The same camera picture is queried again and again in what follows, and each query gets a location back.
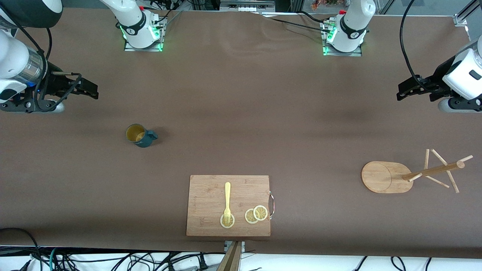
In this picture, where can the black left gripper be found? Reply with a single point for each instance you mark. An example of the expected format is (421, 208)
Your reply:
(433, 83)

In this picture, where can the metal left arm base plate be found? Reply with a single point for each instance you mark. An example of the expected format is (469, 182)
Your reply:
(357, 53)

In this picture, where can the wooden mug rack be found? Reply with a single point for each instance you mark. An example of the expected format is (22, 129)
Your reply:
(380, 177)

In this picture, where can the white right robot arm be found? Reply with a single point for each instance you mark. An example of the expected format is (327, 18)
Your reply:
(15, 60)

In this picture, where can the lemon slice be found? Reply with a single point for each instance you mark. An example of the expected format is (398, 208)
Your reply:
(223, 224)
(249, 217)
(260, 212)

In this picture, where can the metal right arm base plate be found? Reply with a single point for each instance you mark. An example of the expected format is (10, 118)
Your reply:
(131, 49)

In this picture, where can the wooden cutting board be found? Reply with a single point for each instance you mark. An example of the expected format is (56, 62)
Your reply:
(207, 203)

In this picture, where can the yellow plastic fork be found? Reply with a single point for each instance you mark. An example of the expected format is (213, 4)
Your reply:
(227, 195)

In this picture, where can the teal mug with yellow inside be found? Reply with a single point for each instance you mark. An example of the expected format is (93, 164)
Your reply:
(148, 138)

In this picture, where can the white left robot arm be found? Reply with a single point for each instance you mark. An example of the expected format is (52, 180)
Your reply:
(461, 75)

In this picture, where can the black power plug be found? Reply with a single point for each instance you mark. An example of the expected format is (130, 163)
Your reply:
(203, 263)

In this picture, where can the brown table cloth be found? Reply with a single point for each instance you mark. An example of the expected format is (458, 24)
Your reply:
(241, 113)

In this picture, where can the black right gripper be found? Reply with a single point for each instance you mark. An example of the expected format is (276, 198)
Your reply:
(56, 85)

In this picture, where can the small metal bracket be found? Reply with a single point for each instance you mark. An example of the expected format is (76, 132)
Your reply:
(227, 245)

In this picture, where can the grey power strip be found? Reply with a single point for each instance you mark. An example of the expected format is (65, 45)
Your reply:
(246, 5)

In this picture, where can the aluminium frame profile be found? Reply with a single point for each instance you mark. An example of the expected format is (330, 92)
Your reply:
(465, 15)

